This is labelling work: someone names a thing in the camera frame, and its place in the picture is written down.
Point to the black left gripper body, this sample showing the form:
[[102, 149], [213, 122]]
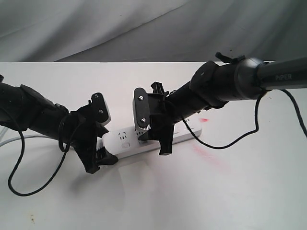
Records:
[[79, 130]]

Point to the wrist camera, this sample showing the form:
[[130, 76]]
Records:
[[141, 109], [100, 109]]

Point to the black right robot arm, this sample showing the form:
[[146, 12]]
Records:
[[211, 87]]

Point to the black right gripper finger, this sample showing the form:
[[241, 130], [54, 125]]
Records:
[[145, 136], [166, 141]]

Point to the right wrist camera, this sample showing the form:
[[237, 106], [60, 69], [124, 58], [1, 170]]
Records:
[[141, 109]]

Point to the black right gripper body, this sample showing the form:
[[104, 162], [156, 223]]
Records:
[[161, 115]]

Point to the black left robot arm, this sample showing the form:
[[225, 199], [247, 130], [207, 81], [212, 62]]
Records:
[[24, 108]]

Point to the white power strip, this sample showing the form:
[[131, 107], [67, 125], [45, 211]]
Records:
[[124, 142]]

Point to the grey backdrop cloth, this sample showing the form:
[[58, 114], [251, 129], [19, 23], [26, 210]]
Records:
[[150, 30]]

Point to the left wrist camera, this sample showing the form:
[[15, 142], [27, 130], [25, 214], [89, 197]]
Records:
[[100, 109]]

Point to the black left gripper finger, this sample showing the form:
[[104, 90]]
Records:
[[90, 163], [103, 157]]

